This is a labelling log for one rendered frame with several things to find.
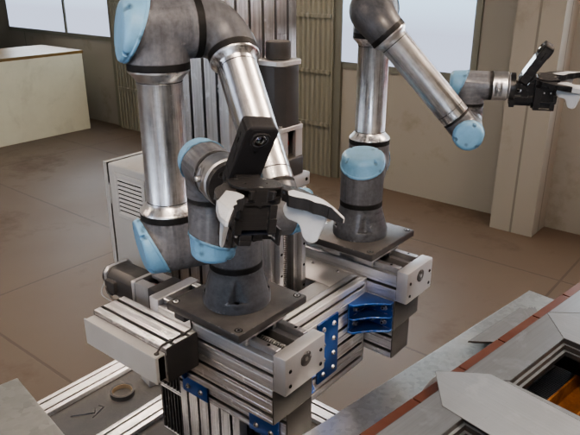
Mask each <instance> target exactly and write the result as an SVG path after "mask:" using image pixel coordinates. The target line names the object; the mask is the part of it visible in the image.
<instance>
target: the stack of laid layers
mask: <svg viewBox="0 0 580 435"><path fill-rule="evenodd" d="M564 356H566V357H569V358H570V359H572V360H575V361H577V362H579V363H580V344H576V343H573V342H572V341H570V340H567V339H565V338H564V339H563V340H562V341H561V342H559V343H558V344H557V345H555V346H554V347H553V348H551V349H550V350H549V351H547V352H546V353H545V354H544V355H543V356H542V357H540V358H539V359H538V360H537V361H535V362H534V363H533V364H531V365H530V366H529V367H528V368H526V369H525V370H523V371H522V372H521V373H520V374H518V375H517V376H516V377H515V378H514V379H513V380H511V381H506V382H508V383H510V384H512V385H514V386H515V387H517V388H519V389H521V390H523V391H525V392H527V393H529V394H530V395H532V396H534V397H536V398H538V399H540V400H542V401H543V402H545V403H547V404H549V405H551V406H553V407H556V408H557V409H558V410H560V411H562V412H564V413H567V414H569V415H570V416H572V417H573V418H575V419H578V420H580V416H578V415H576V414H574V413H572V412H570V411H568V410H566V409H564V408H562V407H560V406H558V405H556V404H554V403H552V402H550V401H548V400H546V399H544V398H542V397H540V396H538V395H536V394H534V393H532V392H530V391H528V390H526V389H525V388H527V387H528V386H529V385H530V384H532V383H533V382H534V381H535V380H537V379H538V378H539V377H540V376H541V375H543V374H544V373H545V372H546V371H547V370H548V369H549V368H551V367H552V366H553V365H554V364H555V363H557V362H558V361H559V360H560V359H562V358H563V357H564ZM442 435H488V434H487V433H486V432H484V431H482V430H480V429H479V428H477V427H475V426H473V425H472V424H471V423H469V422H468V421H466V420H464V419H461V420H460V421H459V422H457V423H456V424H455V425H454V426H453V427H452V428H450V429H449V430H448V431H447V432H445V433H444V434H442Z"/></svg>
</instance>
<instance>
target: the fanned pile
mask: <svg viewBox="0 0 580 435"><path fill-rule="evenodd" d="M536 312H537V309H536V308H535V307H534V308H532V307H531V308H530V307H529V308H527V309H526V308H523V309H522V308H521V309H520V308H519V309H517V310H516V311H514V312H512V313H510V314H509V315H507V316H506V317H505V318H503V319H502V320H500V321H498V322H497V323H495V324H494V325H492V326H490V327H489V328H488V329H486V330H485V331H483V332H481V333H480V334H478V335H477V336H475V337H473V338H471V340H469V341H468V343H473V344H491V343H493V342H494V341H495V340H496V339H498V338H499V337H501V336H503V335H504V334H505V333H507V332H508V331H510V330H512V329H513V328H514V327H515V326H517V325H518V324H520V323H521V322H523V321H524V320H526V319H527V318H529V317H530V316H532V315H533V314H534V313H536Z"/></svg>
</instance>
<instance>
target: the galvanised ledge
mask: <svg viewBox="0 0 580 435"><path fill-rule="evenodd" d="M552 301H554V299H550V298H548V297H546V296H543V295H541V294H538V293H535V292H532V291H528V292H526V293H524V294H523V295H521V296H520V297H519V298H517V299H515V300H514V301H512V302H511V303H509V304H507V305H506V306H504V307H502V309H500V310H498V311H497V312H495V313H493V314H492V315H490V316H489V317H487V318H485V319H484V320H483V321H481V322H480V323H478V324H476V325H474V326H473V327H471V328H470V329H468V330H467V331H465V332H464V333H462V334H461V335H459V336H457V337H455V338H454V339H452V340H451V341H450V342H448V343H447V344H445V345H443V346H442V347H440V348H439V349H437V350H435V351H433V352H432V353H431V354H430V355H428V356H426V357H424V358H423V359H421V360H420V361H418V362H416V363H415V364H414V365H412V366H411V367H409V368H407V369H405V370H404V371H402V372H401V373H399V374H398V375H396V376H395V377H393V378H392V379H390V380H389V381H386V382H385V383H383V384H382V385H381V386H380V387H378V388H376V389H374V390H373V391H371V392H370V393H368V394H366V395H364V396H363V397H362V398H361V399H359V400H357V401H355V402H354V403H352V404H351V405H349V406H347V407H346V408H345V409H343V410H342V411H340V412H339V413H336V414H335V415H333V416H332V417H330V418H329V419H327V420H326V421H324V422H323V423H321V424H320V425H318V426H316V427H314V428H313V429H311V430H310V431H309V432H307V433H305V434H304V435H359V434H360V433H362V432H364V431H365V430H367V429H368V428H370V427H371V426H372V425H373V424H375V423H376V422H378V421H379V420H381V419H382V418H384V417H385V416H387V415H388V414H390V413H391V412H392V411H394V410H395V409H396V408H398V407H400V406H401V405H403V404H404V403H406V402H407V401H408V400H410V399H412V398H413V397H414V396H415V395H417V394H418V393H420V392H421V391H422V390H423V388H424V387H425V386H426V384H427V383H428V382H429V381H430V380H431V379H432V378H433V377H435V376H436V374H435V371H436V370H437V371H452V370H453V369H455V368H456V367H458V366H459V365H460V364H462V363H464V362H465V361H467V360H468V359H469V358H471V357H472V356H473V355H475V354H476V353H478V352H479V351H480V350H482V349H484V348H485V347H487V346H488V345H490V344H473V343H468V341H469V340H471V339H472V338H473V337H475V336H477V335H478V334H480V333H481V332H483V331H485V330H486V329H488V328H489V327H490V326H492V325H494V324H495V323H497V322H498V321H500V320H502V319H503V318H505V317H506V316H507V315H509V314H510V313H512V312H514V311H516V310H517V309H519V308H520V309H521V308H522V309H523V308H526V309H527V308H529V307H530V308H531V307H532V308H534V307H535V308H536V309H537V311H539V310H540V309H541V308H543V307H544V306H546V305H548V304H549V303H551V302H552Z"/></svg>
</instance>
